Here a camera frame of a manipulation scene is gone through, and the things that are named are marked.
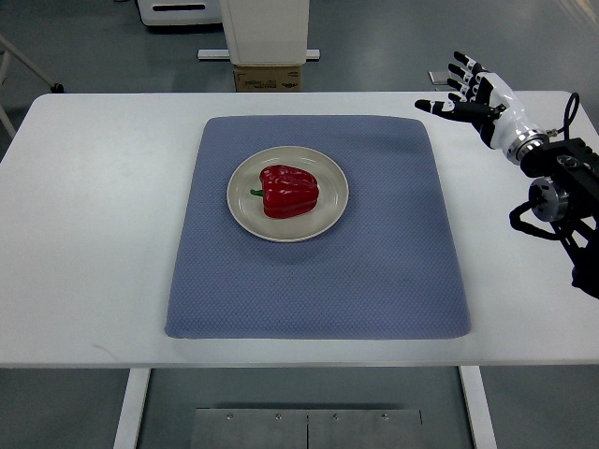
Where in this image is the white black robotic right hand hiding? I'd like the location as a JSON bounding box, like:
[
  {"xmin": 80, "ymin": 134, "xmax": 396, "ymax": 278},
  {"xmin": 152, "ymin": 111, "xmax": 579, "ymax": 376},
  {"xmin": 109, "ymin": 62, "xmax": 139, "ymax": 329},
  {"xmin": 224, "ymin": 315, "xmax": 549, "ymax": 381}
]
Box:
[{"xmin": 415, "ymin": 51, "xmax": 548, "ymax": 157}]

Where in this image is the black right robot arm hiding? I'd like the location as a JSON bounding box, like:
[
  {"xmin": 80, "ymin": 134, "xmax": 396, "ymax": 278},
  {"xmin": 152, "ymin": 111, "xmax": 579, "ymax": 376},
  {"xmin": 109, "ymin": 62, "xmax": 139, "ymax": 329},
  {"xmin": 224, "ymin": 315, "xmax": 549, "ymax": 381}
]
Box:
[{"xmin": 506, "ymin": 93, "xmax": 598, "ymax": 297}]

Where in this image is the cardboard box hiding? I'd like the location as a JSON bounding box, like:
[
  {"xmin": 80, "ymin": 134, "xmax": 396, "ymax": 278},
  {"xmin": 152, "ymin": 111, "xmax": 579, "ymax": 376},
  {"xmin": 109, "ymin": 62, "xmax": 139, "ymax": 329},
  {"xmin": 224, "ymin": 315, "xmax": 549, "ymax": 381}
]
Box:
[{"xmin": 233, "ymin": 65, "xmax": 301, "ymax": 93}]

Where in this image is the right white table leg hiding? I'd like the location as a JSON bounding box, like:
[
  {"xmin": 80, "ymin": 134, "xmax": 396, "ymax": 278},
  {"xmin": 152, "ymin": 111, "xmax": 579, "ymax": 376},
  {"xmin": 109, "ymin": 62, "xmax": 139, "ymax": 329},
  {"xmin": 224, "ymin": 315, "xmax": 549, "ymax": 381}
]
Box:
[{"xmin": 459, "ymin": 366, "xmax": 498, "ymax": 449}]

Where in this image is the left white table leg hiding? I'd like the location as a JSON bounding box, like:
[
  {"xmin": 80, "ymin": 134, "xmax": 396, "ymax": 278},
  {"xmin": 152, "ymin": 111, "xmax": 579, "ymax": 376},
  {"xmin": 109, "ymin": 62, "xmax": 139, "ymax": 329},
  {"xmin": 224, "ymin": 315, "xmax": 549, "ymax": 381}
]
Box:
[{"xmin": 113, "ymin": 369, "xmax": 151, "ymax": 449}]

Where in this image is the white cart frame with wheel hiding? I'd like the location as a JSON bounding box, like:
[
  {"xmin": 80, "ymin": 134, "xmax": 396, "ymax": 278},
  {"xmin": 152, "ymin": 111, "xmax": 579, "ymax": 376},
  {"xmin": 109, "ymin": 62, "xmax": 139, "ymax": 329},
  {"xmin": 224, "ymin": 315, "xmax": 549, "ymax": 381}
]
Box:
[{"xmin": 1, "ymin": 35, "xmax": 65, "ymax": 139}]

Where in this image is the cream round plate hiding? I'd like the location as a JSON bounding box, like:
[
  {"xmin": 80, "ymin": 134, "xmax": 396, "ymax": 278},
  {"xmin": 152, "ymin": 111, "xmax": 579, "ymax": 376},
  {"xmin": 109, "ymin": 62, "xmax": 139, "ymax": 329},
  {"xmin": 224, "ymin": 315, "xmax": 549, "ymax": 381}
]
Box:
[{"xmin": 226, "ymin": 146, "xmax": 349, "ymax": 242}]

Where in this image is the blue textured mat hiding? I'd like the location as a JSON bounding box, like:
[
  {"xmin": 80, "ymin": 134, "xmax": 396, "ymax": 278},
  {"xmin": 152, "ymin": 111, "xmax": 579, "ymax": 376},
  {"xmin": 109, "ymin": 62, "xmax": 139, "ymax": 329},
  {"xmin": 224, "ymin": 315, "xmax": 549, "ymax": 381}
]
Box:
[{"xmin": 165, "ymin": 115, "xmax": 471, "ymax": 340}]

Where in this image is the white table leg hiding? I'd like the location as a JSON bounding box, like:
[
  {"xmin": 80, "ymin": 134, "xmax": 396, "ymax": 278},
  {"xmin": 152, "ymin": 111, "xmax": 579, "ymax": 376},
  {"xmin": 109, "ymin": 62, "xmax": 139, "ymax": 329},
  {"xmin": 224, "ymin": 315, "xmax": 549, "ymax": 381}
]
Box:
[
  {"xmin": 113, "ymin": 369, "xmax": 151, "ymax": 449},
  {"xmin": 459, "ymin": 366, "xmax": 498, "ymax": 449}
]

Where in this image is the white machine with slot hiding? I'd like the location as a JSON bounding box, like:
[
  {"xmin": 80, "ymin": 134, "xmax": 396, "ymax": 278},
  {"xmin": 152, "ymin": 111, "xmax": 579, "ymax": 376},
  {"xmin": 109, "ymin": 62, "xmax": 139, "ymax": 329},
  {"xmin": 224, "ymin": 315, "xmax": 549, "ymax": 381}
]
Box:
[{"xmin": 136, "ymin": 0, "xmax": 222, "ymax": 26}]

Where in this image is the white pedestal column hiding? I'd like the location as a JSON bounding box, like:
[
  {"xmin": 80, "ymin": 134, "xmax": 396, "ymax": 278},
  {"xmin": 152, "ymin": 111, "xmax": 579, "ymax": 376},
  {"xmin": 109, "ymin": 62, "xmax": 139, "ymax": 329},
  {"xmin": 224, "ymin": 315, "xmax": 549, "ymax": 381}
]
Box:
[{"xmin": 197, "ymin": 0, "xmax": 320, "ymax": 66}]

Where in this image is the small grey floor plate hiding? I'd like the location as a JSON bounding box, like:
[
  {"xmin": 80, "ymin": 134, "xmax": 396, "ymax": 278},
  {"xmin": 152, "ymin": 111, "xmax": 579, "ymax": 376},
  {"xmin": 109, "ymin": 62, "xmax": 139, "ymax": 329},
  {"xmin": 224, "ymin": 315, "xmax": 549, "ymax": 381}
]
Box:
[{"xmin": 428, "ymin": 70, "xmax": 454, "ymax": 87}]

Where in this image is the red bell pepper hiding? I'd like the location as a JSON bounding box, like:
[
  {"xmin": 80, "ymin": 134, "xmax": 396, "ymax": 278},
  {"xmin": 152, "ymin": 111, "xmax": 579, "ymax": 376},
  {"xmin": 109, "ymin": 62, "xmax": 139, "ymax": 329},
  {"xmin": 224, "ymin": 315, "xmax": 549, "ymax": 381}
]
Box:
[{"xmin": 250, "ymin": 165, "xmax": 320, "ymax": 219}]

